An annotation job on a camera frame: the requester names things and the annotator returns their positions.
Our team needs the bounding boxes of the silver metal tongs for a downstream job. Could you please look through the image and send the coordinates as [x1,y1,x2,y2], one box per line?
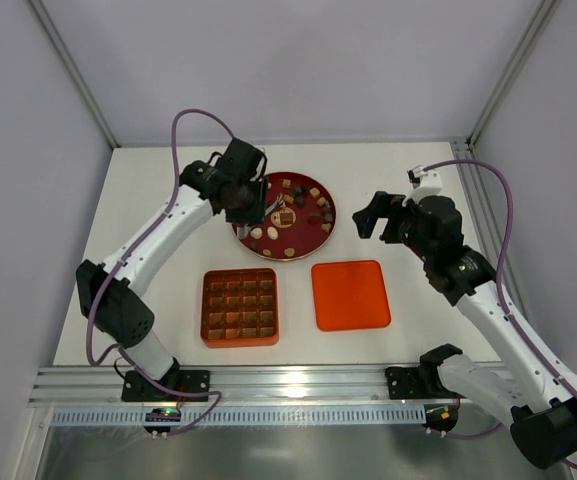
[236,194,284,239]

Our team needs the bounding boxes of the white shell chocolate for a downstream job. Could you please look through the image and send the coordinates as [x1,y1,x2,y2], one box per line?
[250,228,263,239]

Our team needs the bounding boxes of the white oval chocolate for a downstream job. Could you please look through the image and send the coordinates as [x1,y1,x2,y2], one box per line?
[267,227,278,240]

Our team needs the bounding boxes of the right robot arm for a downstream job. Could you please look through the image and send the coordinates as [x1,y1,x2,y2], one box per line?
[352,191,577,469]

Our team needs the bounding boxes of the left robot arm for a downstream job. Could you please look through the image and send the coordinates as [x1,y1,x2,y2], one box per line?
[76,138,277,390]

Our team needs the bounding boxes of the orange chocolate box tray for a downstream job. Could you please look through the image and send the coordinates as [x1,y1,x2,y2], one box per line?
[200,268,279,348]

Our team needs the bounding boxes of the red round plate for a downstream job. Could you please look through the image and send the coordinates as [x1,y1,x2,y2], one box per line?
[238,172,337,261]

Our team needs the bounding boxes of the orange box lid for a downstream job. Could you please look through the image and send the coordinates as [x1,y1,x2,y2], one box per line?
[311,260,392,332]

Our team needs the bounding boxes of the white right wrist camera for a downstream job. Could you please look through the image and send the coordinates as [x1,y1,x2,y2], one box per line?
[407,166,443,201]

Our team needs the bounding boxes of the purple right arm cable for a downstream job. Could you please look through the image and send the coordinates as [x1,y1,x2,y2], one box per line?
[420,158,577,474]

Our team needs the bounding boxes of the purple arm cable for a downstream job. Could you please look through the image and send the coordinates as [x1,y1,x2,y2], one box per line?
[85,107,237,436]
[420,158,577,474]

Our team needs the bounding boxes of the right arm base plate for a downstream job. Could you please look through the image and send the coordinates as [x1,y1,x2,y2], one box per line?
[385,365,445,400]

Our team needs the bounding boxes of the aluminium front rail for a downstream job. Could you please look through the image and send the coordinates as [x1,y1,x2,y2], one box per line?
[28,363,509,408]

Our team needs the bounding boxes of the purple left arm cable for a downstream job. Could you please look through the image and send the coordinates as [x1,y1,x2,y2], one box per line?
[85,107,237,436]

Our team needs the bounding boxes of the white slotted cable duct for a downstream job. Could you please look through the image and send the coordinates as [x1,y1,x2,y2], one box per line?
[50,404,426,427]

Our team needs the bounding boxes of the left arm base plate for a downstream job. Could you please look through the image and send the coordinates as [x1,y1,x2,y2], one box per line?
[121,369,211,403]

